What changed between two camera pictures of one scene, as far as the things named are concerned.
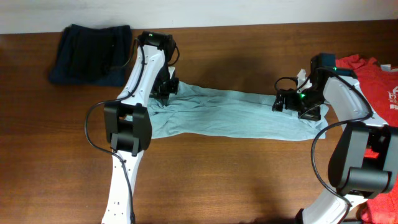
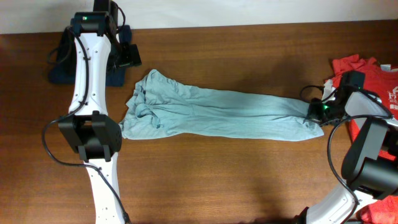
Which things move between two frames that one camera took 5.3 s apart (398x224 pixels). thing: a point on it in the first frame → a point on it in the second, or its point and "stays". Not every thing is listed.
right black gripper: (311, 114) → (313, 112)
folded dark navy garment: (92, 56) stays
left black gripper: (166, 93) → (132, 56)
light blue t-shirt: (191, 110) stays
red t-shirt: (378, 85) stays
